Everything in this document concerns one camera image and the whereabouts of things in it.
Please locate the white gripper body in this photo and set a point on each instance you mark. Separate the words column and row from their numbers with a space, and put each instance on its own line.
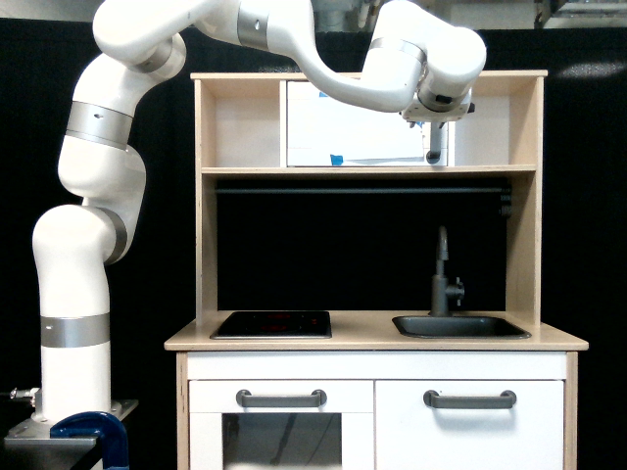
column 417, row 111

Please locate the grey microwave door handle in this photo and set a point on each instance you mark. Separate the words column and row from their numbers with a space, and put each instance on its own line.
column 434, row 154

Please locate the white microwave door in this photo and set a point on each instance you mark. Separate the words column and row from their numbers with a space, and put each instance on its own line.
column 317, row 128

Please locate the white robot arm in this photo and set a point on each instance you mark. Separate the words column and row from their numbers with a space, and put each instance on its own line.
column 416, row 64

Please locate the white cabinet door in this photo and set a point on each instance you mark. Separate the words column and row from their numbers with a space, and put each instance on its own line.
column 411, row 435

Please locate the white oven door with window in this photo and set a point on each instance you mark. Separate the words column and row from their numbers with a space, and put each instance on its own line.
column 338, row 435

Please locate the blue tape bottom piece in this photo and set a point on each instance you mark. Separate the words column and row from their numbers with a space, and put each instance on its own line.
column 336, row 160

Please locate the grey toy faucet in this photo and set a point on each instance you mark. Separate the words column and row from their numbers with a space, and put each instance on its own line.
column 441, row 289

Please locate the grey toy sink basin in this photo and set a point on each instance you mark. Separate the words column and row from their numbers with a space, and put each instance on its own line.
column 458, row 327

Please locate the black toy stove top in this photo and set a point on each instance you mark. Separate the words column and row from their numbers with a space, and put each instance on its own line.
column 275, row 324

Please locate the blue c-clamp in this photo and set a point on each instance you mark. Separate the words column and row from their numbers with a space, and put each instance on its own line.
column 109, row 430

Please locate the black rail hooks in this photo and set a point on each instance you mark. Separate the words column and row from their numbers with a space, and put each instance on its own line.
column 506, row 201

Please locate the wooden toy kitchen frame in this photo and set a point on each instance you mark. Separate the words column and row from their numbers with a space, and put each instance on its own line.
column 240, row 133

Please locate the black hanging rail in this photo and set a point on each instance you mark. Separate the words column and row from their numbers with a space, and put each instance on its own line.
column 363, row 190

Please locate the grey cabinet door handle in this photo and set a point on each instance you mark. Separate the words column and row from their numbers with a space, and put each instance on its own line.
column 505, row 400

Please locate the grey oven door handle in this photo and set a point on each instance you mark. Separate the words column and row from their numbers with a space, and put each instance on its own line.
column 315, row 399

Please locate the silver cable connector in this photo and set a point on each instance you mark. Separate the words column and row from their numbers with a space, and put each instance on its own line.
column 29, row 396

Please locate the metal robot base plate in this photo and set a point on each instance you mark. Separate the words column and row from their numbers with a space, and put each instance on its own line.
column 35, row 432

